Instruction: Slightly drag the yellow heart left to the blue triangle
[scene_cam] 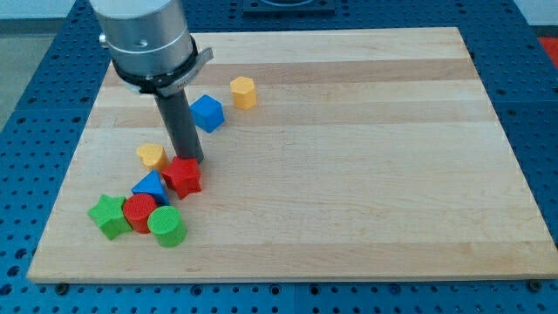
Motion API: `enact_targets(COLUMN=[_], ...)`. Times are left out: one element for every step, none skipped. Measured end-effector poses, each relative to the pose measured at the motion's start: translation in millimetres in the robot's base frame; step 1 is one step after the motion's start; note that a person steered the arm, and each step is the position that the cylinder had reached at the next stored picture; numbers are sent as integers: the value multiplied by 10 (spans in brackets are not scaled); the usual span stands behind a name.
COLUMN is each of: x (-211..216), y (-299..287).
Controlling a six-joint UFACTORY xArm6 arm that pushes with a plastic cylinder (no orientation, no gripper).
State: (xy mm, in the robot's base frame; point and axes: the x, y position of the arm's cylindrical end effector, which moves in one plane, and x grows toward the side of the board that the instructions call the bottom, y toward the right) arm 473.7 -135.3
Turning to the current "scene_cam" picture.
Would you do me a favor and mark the blue cube block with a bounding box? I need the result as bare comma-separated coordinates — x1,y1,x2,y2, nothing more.
190,95,225,133

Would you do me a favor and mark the yellow heart block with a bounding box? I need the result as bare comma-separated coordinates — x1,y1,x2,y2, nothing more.
136,143,169,172

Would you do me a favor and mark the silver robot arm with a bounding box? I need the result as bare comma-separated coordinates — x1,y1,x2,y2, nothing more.
90,0,214,98

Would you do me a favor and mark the green cylinder block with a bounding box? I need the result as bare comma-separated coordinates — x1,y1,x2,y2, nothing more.
147,206,187,248

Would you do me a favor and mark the wooden board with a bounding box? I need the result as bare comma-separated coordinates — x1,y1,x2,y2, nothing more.
28,27,557,283

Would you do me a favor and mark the red cylinder block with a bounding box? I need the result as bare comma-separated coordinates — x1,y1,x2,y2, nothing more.
123,193,158,234

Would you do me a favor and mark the yellow hexagon block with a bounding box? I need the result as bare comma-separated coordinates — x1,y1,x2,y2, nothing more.
230,77,257,110

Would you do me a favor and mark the green star block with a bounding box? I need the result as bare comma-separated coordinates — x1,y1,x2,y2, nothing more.
87,194,133,241

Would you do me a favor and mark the red star block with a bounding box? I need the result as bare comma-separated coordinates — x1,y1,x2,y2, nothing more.
162,157,202,200

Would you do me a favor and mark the blue triangle block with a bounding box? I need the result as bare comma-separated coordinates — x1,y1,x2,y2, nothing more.
132,169,170,206

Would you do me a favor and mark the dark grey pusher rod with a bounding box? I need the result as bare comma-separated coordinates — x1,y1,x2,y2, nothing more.
155,91,204,163

